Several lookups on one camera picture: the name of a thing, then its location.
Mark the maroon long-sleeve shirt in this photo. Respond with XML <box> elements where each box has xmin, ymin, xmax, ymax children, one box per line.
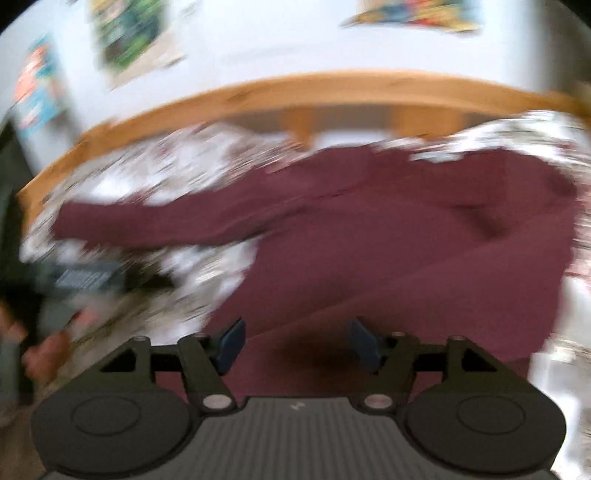
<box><xmin>53</xmin><ymin>147</ymin><xmax>578</xmax><ymax>397</ymax></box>

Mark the person's left hand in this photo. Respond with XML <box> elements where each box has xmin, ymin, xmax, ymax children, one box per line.
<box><xmin>1</xmin><ymin>302</ymin><xmax>99</xmax><ymax>384</ymax></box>

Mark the white floral bedspread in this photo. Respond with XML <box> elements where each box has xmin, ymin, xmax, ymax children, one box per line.
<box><xmin>18</xmin><ymin>110</ymin><xmax>591</xmax><ymax>480</ymax></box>

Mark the red and blue wall poster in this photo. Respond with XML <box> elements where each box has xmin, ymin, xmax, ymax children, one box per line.
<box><xmin>13</xmin><ymin>35</ymin><xmax>66</xmax><ymax>137</ymax></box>

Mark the wooden bed frame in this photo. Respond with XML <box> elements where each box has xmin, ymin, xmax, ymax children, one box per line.
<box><xmin>18</xmin><ymin>71</ymin><xmax>590</xmax><ymax>227</ymax></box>

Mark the green wall poster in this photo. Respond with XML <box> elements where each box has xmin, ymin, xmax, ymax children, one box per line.
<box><xmin>89</xmin><ymin>0</ymin><xmax>183</xmax><ymax>88</ymax></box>

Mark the colourful floral wall poster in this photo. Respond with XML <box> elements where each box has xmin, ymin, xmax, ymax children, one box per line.
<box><xmin>342</xmin><ymin>0</ymin><xmax>482</xmax><ymax>33</ymax></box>

